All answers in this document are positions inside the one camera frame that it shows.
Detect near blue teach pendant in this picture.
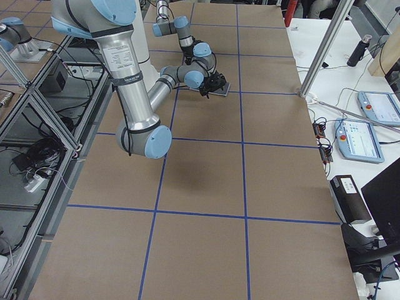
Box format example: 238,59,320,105
334,118,385,164

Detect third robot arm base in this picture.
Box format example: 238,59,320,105
1,17,52,63

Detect red cylinder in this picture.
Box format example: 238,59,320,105
284,0,298,28

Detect blue teach pendant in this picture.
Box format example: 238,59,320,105
357,91,399,127
334,118,385,164

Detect far blue teach pendant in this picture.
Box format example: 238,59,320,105
357,91,399,127

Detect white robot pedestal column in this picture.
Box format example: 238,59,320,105
122,1,159,93

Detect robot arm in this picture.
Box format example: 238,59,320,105
51,1,227,159
152,1,199,65

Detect black water bottle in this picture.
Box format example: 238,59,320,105
347,34,372,67

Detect pink and grey towel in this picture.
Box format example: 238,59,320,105
187,82,230,96

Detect black box with white label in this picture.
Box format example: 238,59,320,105
329,175,372,225

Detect aluminium frame post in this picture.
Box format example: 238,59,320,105
299,0,354,98

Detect aluminium frame rack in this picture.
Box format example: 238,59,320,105
1,37,112,299

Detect black computer monitor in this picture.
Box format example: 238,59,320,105
361,159,399,244

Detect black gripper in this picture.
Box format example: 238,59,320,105
199,72,226,97
182,45,194,64

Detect white power strip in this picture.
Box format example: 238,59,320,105
24,174,45,193

